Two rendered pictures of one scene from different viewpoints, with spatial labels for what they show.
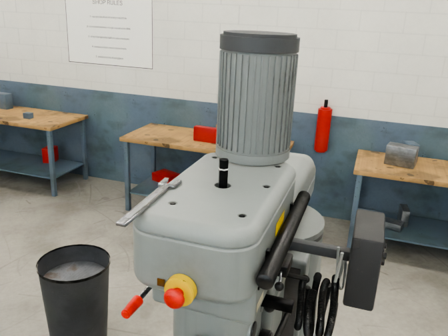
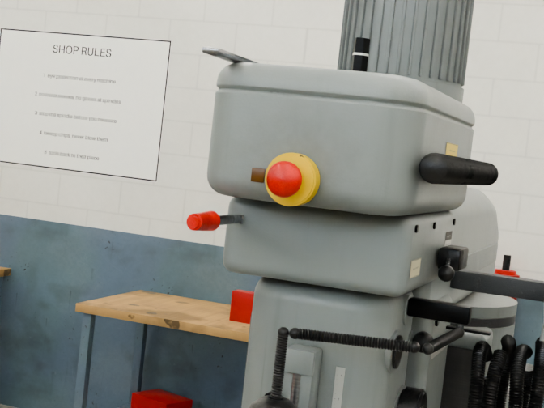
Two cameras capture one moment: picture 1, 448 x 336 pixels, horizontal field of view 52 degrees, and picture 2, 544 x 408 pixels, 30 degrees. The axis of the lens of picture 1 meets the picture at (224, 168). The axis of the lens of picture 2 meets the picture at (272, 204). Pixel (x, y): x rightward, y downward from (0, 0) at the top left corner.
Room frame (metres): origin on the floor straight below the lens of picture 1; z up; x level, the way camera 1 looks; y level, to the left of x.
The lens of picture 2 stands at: (-0.40, 0.06, 1.79)
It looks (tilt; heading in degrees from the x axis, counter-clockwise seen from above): 3 degrees down; 1
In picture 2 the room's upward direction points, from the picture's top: 6 degrees clockwise
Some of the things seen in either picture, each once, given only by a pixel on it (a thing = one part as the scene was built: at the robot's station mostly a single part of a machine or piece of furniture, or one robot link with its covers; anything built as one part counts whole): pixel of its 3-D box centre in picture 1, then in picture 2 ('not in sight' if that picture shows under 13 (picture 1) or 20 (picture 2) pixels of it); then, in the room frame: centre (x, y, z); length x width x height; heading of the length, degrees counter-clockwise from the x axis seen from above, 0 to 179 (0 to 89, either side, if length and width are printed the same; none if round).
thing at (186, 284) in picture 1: (180, 290); (292, 179); (0.74, 0.07, 1.76); 0.06 x 0.02 x 0.06; 72
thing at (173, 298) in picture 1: (175, 297); (286, 179); (0.72, 0.08, 1.76); 0.04 x 0.03 x 0.04; 72
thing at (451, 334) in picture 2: (278, 334); (444, 340); (0.86, -0.14, 1.58); 0.17 x 0.01 x 0.01; 158
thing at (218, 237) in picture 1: (223, 215); (353, 144); (0.98, 0.00, 1.81); 0.47 x 0.26 x 0.16; 162
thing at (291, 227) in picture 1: (286, 231); (461, 171); (0.95, -0.15, 1.79); 0.45 x 0.04 x 0.04; 162
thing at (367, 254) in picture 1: (366, 257); not in sight; (1.15, -0.41, 1.62); 0.20 x 0.09 x 0.21; 162
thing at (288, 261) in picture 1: (280, 271); (446, 262); (0.98, -0.15, 1.66); 0.12 x 0.04 x 0.04; 162
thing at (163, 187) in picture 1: (149, 199); (244, 61); (0.85, 0.15, 1.89); 0.24 x 0.04 x 0.01; 164
